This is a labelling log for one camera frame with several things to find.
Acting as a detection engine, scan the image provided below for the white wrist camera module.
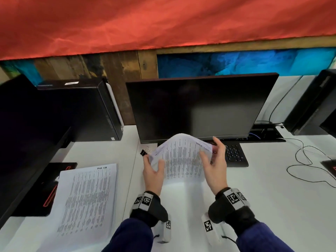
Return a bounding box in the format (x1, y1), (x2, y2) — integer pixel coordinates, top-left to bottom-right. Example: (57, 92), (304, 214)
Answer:
(201, 212), (224, 246)
(155, 213), (172, 244)

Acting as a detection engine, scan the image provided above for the red-orange cloth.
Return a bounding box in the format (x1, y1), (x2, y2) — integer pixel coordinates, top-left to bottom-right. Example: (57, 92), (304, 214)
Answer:
(0, 0), (336, 61)

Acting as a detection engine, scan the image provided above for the wooden plank partition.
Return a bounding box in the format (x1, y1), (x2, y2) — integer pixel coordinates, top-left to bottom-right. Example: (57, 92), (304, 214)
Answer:
(0, 36), (336, 126)

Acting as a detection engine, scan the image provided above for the black desktop computer tower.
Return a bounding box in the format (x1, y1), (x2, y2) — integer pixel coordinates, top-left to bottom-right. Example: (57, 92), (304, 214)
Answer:
(36, 78), (124, 142)
(283, 69), (336, 136)

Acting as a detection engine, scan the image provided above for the person's right hand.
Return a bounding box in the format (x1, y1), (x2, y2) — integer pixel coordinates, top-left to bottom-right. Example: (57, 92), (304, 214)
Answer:
(199, 136), (228, 196)

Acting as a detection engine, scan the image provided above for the thick black cable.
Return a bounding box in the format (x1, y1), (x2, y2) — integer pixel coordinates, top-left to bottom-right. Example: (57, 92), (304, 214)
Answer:
(269, 76), (302, 124)

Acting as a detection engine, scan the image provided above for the person's left hand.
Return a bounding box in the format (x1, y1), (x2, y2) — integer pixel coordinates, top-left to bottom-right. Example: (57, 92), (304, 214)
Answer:
(143, 154), (166, 196)

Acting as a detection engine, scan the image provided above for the black marker wrist strap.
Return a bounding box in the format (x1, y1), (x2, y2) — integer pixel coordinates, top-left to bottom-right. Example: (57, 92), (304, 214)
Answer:
(208, 187), (259, 234)
(130, 191), (168, 226)

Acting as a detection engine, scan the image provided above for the sorted stack of printed sheets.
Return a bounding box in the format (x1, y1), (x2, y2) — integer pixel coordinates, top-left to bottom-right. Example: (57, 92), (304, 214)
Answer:
(36, 163), (119, 252)

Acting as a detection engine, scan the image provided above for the teal green cloth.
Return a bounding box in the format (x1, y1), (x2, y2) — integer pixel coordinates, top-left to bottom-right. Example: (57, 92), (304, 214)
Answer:
(5, 59), (42, 86)

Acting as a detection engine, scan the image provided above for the person's left forearm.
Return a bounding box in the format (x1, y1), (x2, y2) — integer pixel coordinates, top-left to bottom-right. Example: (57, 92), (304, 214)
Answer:
(101, 217), (154, 252)

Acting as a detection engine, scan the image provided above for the thin black cable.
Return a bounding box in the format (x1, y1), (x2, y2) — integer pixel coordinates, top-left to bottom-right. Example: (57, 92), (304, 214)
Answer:
(286, 139), (336, 188)

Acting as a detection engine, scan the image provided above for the blue cloth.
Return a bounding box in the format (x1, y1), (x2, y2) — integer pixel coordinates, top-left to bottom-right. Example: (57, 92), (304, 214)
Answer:
(156, 47), (336, 79)

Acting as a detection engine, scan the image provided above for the printed paper bundle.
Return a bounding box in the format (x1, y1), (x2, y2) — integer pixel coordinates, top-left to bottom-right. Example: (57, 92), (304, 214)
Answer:
(148, 133), (214, 184)

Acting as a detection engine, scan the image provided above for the white table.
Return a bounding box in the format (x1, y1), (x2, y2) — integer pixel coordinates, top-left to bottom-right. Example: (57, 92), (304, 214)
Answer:
(0, 124), (336, 252)

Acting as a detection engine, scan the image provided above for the black keyboard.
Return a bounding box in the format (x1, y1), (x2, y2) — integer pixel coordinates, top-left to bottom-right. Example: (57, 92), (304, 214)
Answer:
(210, 141), (249, 168)

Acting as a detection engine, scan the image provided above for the person's right forearm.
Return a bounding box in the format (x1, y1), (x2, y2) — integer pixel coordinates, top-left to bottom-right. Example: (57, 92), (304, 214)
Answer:
(236, 222), (294, 252)

